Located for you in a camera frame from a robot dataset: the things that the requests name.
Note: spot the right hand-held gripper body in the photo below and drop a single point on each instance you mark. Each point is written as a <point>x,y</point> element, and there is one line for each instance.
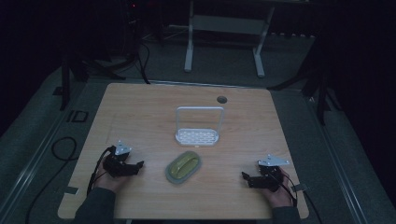
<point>267,177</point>

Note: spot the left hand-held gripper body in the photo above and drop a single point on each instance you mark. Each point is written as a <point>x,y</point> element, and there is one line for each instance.
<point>116,161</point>

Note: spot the person's left hand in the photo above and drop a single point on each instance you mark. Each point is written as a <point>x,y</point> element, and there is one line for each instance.
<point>109,181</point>

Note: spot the person's right hand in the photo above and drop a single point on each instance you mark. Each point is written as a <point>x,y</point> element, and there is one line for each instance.
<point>281,196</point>

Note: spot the grey tape strip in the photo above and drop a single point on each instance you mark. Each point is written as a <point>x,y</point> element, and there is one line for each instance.
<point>299,187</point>
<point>71,190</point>

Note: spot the yellow-green scrubbing brush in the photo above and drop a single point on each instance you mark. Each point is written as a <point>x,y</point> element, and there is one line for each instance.
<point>183,167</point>

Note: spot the black tripod stand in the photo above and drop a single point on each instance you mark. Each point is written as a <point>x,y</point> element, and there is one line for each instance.
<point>314,84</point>
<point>93,56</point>

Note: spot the white metal table frame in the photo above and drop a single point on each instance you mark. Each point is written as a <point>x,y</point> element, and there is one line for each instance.
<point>227,37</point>

